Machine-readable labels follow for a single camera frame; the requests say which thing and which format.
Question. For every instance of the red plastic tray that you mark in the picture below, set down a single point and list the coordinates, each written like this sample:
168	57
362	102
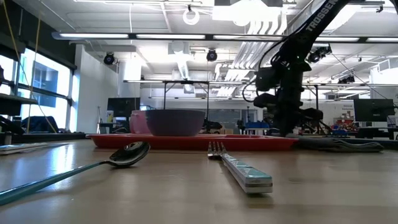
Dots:
186	143

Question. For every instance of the black computer monitor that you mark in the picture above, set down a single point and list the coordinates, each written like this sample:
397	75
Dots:
373	109
123	107

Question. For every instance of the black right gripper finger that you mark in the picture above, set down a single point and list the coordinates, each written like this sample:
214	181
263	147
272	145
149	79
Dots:
288	129

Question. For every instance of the grey cloth napkin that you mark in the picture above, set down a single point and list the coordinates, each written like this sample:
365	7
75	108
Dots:
342	144

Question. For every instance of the pink plastic mug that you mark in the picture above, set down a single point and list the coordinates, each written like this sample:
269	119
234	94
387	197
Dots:
136	123

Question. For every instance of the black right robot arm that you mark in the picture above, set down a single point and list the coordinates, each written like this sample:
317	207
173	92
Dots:
320	15

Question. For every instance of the blue storage bin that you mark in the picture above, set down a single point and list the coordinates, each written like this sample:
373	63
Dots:
256	125

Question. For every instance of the dark wall shelf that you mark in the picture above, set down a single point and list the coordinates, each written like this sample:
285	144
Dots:
15	104

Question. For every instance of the overhead light bar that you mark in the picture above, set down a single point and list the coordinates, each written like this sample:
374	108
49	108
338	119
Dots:
171	36

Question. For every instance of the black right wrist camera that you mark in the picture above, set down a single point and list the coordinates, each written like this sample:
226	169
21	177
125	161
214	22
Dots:
266	79

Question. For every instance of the black armchair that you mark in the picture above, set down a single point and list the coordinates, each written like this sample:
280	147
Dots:
38	124

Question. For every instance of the blue plastic bowl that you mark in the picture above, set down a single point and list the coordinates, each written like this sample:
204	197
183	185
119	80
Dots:
175	123

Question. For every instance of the black ceiling spotlight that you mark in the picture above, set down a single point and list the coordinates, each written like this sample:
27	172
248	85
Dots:
109	58
211	55
318	53

